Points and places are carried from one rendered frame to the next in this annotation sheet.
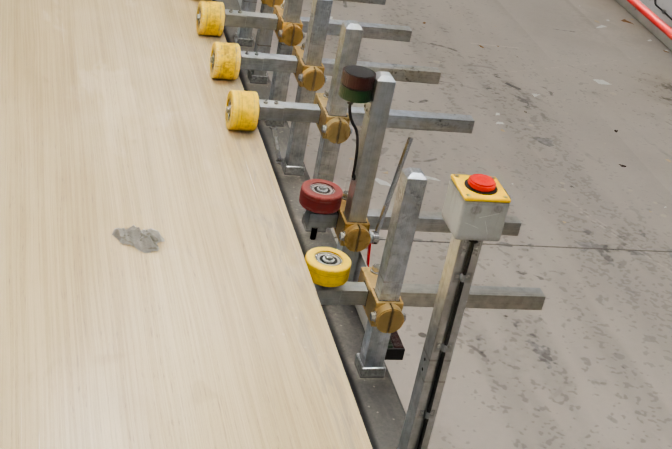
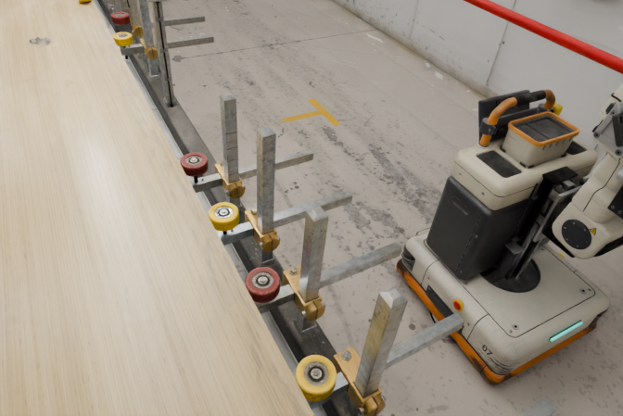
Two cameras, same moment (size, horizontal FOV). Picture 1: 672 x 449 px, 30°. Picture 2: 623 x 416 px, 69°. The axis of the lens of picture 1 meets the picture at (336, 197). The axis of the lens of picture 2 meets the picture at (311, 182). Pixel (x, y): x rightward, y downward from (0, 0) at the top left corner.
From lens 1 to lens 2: 51 cm
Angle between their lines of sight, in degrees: 17
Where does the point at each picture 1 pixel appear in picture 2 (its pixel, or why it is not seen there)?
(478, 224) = not seen: outside the picture
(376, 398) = (158, 85)
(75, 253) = (13, 50)
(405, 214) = (143, 8)
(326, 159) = (124, 7)
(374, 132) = not seen: outside the picture
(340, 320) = (143, 65)
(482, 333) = (227, 81)
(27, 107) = not seen: outside the picture
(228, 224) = (80, 31)
